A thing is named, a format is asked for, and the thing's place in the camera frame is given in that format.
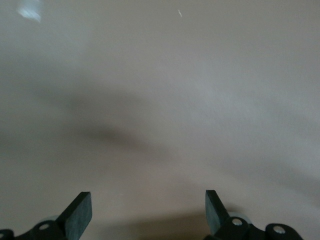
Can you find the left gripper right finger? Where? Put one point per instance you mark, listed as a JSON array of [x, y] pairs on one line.
[[215, 220]]

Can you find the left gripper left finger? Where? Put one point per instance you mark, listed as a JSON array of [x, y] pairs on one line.
[[77, 220]]

